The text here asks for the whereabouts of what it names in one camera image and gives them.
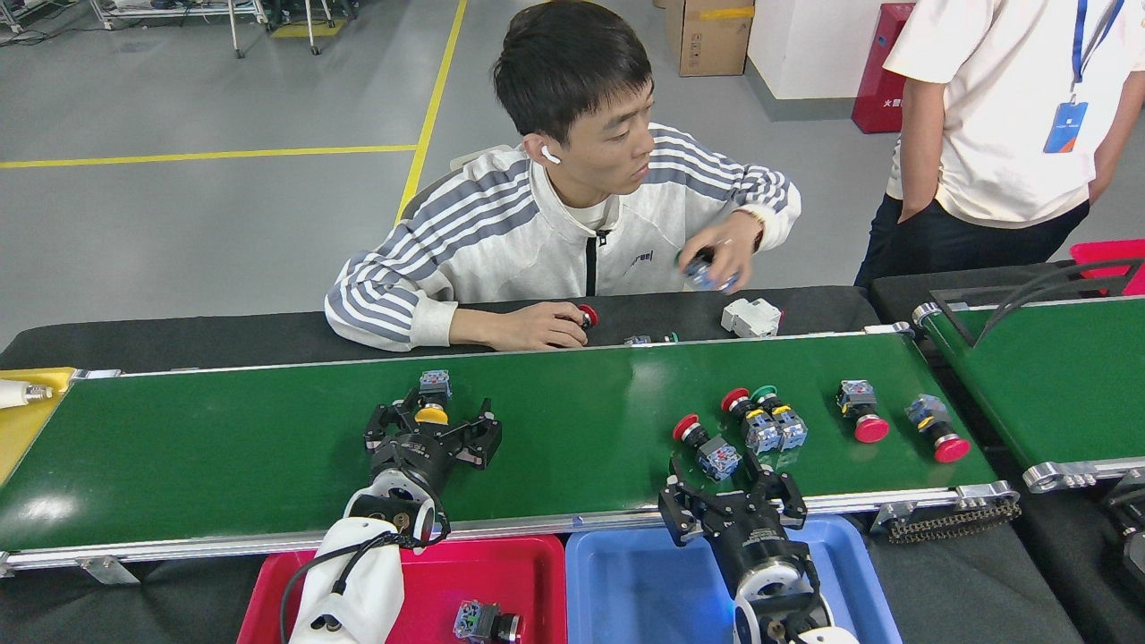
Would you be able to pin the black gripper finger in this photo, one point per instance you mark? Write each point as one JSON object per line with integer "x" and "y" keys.
{"x": 385, "y": 425}
{"x": 783, "y": 496}
{"x": 684, "y": 514}
{"x": 479, "y": 443}

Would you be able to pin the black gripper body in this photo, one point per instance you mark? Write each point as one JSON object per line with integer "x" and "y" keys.
{"x": 416, "y": 456}
{"x": 756, "y": 537}

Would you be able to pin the yellow mushroom push button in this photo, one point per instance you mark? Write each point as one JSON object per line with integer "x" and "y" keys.
{"x": 433, "y": 398}

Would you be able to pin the red push button blue block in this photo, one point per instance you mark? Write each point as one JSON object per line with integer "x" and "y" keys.
{"x": 751, "y": 420}

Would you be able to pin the black push button switch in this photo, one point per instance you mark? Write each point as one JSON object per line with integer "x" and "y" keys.
{"x": 487, "y": 622}

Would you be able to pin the white circuit breaker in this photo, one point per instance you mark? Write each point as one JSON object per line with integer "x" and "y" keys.
{"x": 751, "y": 317}

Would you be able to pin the seated person's right forearm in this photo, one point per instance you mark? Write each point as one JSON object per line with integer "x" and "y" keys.
{"x": 394, "y": 317}

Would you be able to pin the standing person's left forearm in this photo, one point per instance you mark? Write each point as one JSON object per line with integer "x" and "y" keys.
{"x": 1114, "y": 143}

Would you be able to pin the seated person's left forearm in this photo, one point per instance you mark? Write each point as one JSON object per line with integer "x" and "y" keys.
{"x": 769, "y": 210}

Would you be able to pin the standing person's right forearm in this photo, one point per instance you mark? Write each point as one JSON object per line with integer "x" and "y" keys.
{"x": 917, "y": 179}

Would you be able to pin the green conveyor belt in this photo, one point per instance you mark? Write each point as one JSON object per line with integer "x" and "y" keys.
{"x": 555, "y": 420}
{"x": 1055, "y": 394}

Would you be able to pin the blue plastic tray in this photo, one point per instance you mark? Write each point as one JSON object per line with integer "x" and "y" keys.
{"x": 644, "y": 590}

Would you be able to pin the red plastic tray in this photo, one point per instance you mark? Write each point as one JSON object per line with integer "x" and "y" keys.
{"x": 501, "y": 581}

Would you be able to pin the black conveyor motor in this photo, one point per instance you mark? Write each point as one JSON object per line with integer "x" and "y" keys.
{"x": 1129, "y": 528}

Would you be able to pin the yellow plastic tray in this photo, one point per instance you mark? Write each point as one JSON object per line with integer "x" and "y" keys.
{"x": 18, "y": 429}

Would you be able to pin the seated person's right hand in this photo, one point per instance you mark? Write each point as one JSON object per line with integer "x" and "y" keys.
{"x": 532, "y": 326}

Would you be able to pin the seated person's left hand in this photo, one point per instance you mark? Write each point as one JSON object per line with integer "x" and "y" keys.
{"x": 738, "y": 246}

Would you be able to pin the seated person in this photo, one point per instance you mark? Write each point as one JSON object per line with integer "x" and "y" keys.
{"x": 501, "y": 233}

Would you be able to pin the white earbud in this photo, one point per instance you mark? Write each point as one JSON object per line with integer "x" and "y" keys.
{"x": 549, "y": 155}

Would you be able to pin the white light bulb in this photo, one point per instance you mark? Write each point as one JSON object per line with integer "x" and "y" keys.
{"x": 13, "y": 392}

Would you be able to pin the red fire extinguisher cabinet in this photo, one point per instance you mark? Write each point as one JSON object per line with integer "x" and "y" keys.
{"x": 881, "y": 89}

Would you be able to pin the standing person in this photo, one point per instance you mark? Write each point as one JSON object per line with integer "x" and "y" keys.
{"x": 993, "y": 134}

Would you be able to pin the cardboard box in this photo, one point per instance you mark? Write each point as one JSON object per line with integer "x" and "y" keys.
{"x": 711, "y": 40}

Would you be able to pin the blue ID badge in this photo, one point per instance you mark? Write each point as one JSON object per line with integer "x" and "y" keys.
{"x": 1065, "y": 127}

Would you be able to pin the black bracket frame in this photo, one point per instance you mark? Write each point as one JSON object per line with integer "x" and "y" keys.
{"x": 952, "y": 317}

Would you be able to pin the metal frame rack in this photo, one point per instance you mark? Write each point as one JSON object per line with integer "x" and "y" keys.
{"x": 313, "y": 31}
{"x": 161, "y": 11}

